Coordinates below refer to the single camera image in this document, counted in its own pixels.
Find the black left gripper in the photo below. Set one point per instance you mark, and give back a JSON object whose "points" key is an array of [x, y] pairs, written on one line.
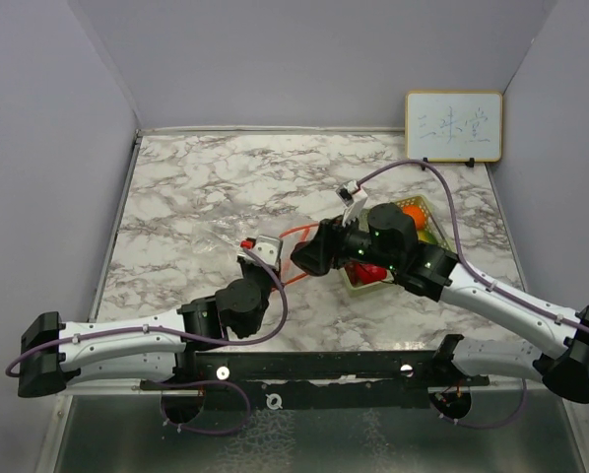
{"points": [[277, 282]]}

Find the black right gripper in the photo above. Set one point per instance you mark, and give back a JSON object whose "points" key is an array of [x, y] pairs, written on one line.
{"points": [[329, 239]]}

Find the red apple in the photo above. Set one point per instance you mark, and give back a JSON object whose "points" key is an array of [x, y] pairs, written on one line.
{"points": [[366, 274]]}

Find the clear zip top bag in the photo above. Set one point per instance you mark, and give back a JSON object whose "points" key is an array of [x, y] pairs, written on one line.
{"points": [[304, 232]]}

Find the orange fruit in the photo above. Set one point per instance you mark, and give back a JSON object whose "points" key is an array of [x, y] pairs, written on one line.
{"points": [[417, 214]]}

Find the yellow green mango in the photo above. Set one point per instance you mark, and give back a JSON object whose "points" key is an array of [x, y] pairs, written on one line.
{"points": [[428, 237]]}

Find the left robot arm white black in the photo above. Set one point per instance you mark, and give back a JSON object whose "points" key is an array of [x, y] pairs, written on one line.
{"points": [[56, 354]]}

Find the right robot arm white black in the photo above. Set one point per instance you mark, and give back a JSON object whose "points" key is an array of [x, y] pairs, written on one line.
{"points": [[554, 349]]}

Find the pale green plastic basket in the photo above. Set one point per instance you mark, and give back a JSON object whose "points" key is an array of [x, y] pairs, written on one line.
{"points": [[432, 226]]}

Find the small framed whiteboard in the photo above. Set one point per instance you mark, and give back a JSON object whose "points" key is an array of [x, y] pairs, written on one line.
{"points": [[454, 126]]}

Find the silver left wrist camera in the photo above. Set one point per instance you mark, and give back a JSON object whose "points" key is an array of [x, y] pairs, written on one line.
{"points": [[266, 248]]}

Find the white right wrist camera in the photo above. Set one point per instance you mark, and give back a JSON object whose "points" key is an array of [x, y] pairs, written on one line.
{"points": [[351, 193]]}

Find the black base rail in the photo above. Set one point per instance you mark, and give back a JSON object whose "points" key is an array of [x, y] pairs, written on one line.
{"points": [[329, 380]]}

